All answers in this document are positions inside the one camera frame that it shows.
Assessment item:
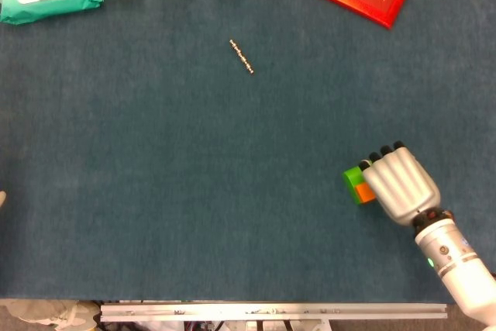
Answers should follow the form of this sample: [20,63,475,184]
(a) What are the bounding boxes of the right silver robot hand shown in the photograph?
[358,140,442,227]

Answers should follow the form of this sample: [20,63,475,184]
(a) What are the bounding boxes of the orange toy building block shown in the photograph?
[355,182,377,205]

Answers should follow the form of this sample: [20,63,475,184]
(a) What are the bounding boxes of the green toy building block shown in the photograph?
[342,166,367,205]

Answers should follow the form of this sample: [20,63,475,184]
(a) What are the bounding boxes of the blue felt table cloth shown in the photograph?
[0,0,496,305]

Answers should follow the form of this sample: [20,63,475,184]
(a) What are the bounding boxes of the aluminium profile rail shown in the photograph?
[99,302,448,323]

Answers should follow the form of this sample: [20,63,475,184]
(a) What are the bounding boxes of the white grey shoe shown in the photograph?
[7,299,100,328]

